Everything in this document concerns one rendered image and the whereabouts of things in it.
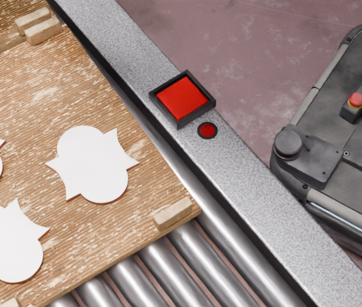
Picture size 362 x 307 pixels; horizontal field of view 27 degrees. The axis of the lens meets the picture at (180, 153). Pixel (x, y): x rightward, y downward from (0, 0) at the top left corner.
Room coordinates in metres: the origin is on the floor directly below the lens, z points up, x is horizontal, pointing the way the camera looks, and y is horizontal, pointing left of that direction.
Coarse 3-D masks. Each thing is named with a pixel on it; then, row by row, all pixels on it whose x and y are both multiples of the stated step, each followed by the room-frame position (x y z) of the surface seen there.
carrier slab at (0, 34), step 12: (0, 0) 0.88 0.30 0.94; (12, 0) 0.88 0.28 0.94; (24, 0) 0.88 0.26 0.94; (36, 0) 0.88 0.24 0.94; (0, 12) 0.85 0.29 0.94; (12, 12) 0.85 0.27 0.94; (24, 12) 0.85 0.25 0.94; (0, 24) 0.82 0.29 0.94; (12, 24) 0.82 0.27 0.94; (0, 36) 0.80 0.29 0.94; (12, 36) 0.80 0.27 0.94; (24, 36) 0.80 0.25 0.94; (0, 48) 0.78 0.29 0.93
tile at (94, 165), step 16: (80, 128) 0.61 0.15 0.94; (64, 144) 0.59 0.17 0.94; (80, 144) 0.58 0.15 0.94; (96, 144) 0.58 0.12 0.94; (112, 144) 0.58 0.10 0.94; (64, 160) 0.56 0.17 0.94; (80, 160) 0.56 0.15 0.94; (96, 160) 0.56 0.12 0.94; (112, 160) 0.56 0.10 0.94; (128, 160) 0.56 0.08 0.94; (64, 176) 0.53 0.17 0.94; (80, 176) 0.53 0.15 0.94; (96, 176) 0.53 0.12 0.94; (112, 176) 0.53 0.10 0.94; (80, 192) 0.50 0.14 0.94; (96, 192) 0.50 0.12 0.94; (112, 192) 0.50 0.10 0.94
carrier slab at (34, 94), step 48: (48, 48) 0.77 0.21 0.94; (0, 96) 0.68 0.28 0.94; (48, 96) 0.68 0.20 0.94; (96, 96) 0.68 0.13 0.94; (48, 144) 0.59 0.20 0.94; (144, 144) 0.59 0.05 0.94; (0, 192) 0.51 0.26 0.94; (48, 192) 0.51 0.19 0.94; (144, 192) 0.51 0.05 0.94; (48, 240) 0.44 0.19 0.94; (96, 240) 0.43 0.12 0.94; (144, 240) 0.43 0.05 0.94; (0, 288) 0.37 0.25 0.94; (48, 288) 0.37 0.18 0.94
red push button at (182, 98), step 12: (180, 84) 0.70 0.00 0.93; (192, 84) 0.70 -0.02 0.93; (156, 96) 0.68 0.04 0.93; (168, 96) 0.68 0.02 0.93; (180, 96) 0.68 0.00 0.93; (192, 96) 0.68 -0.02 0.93; (204, 96) 0.68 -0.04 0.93; (168, 108) 0.66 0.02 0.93; (180, 108) 0.65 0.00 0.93; (192, 108) 0.65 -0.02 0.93
